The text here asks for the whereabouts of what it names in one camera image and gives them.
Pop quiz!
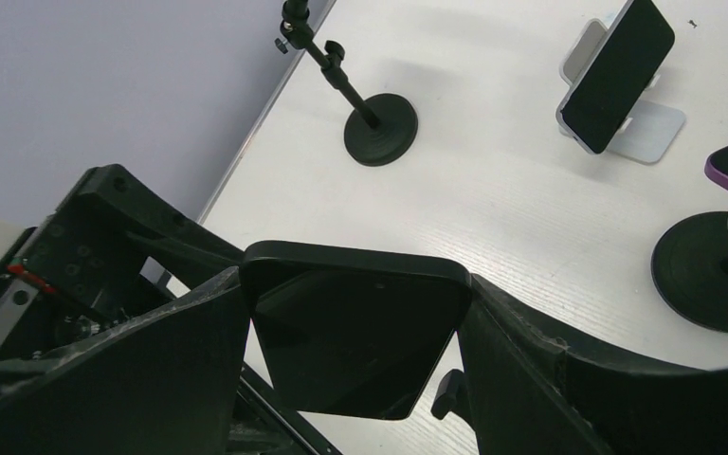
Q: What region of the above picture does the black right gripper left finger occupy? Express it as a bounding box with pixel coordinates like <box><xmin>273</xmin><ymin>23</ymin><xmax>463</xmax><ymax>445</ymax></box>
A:
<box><xmin>0</xmin><ymin>267</ymin><xmax>250</xmax><ymax>454</ymax></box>

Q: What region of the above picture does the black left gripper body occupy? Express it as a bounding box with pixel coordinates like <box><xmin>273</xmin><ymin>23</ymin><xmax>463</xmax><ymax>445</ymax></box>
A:
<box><xmin>0</xmin><ymin>223</ymin><xmax>149</xmax><ymax>361</ymax></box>

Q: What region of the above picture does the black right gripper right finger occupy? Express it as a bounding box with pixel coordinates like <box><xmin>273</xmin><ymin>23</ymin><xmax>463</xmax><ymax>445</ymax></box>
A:
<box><xmin>458</xmin><ymin>276</ymin><xmax>728</xmax><ymax>454</ymax></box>

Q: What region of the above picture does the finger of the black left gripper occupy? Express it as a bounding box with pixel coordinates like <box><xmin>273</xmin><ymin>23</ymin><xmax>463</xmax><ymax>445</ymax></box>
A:
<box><xmin>57</xmin><ymin>164</ymin><xmax>244</xmax><ymax>288</ymax></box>

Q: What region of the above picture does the black phone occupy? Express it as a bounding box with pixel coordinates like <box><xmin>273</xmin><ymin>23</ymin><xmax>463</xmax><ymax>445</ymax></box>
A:
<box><xmin>239</xmin><ymin>240</ymin><xmax>472</xmax><ymax>421</ymax></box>

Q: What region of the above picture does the black tall phone stand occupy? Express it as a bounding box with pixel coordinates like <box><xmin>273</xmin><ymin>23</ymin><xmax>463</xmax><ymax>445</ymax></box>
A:
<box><xmin>275</xmin><ymin>0</ymin><xmax>419</xmax><ymax>167</ymax></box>

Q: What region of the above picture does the white folding phone stand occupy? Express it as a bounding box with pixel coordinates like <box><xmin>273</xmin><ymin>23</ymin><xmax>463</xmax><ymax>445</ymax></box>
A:
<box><xmin>559</xmin><ymin>18</ymin><xmax>686</xmax><ymax>165</ymax></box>

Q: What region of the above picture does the silver phone on white stand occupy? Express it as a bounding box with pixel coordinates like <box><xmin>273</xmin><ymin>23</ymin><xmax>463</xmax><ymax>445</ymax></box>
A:
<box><xmin>556</xmin><ymin>1</ymin><xmax>675</xmax><ymax>155</ymax></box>

